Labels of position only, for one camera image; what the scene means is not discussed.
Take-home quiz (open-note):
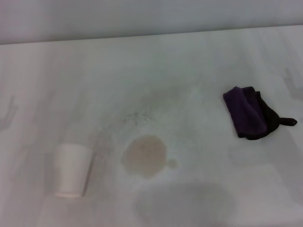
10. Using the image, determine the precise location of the purple rag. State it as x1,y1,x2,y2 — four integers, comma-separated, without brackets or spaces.
223,86,298,140

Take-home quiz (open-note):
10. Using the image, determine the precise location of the white paper cup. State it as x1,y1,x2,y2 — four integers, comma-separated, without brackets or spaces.
53,143,93,199

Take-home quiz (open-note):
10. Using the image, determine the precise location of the large brown water stain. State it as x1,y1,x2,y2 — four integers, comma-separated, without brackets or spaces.
121,134,168,178

